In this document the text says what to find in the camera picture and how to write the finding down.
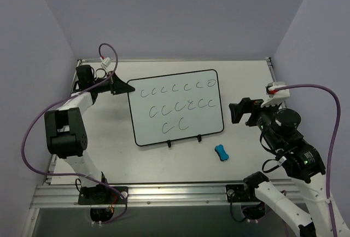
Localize aluminium rail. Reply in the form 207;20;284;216
266;57;280;95
30;181;243;209
44;71;77;185

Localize aluminium front rail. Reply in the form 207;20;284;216
30;181;243;209

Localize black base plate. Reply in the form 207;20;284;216
78;185;129;205
225;184;258;203

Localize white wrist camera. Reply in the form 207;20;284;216
100;56;113;70
260;82;290;108

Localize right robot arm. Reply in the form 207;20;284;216
229;98;349;236

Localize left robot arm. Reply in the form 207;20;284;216
44;65;135;204

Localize white whiteboard black frame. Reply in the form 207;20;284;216
127;69;224;147

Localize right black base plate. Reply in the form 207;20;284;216
225;184;258;203

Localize aluminium right side rail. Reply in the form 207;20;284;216
266;57;280;95

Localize blue bone-shaped eraser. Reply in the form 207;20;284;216
214;144;229;162

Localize aluminium left side rail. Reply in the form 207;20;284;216
44;71;77;185

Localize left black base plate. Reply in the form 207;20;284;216
78;185;129;205

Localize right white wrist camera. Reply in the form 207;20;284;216
260;82;290;108

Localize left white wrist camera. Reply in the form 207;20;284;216
100;56;113;70

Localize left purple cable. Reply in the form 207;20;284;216
21;43;129;224

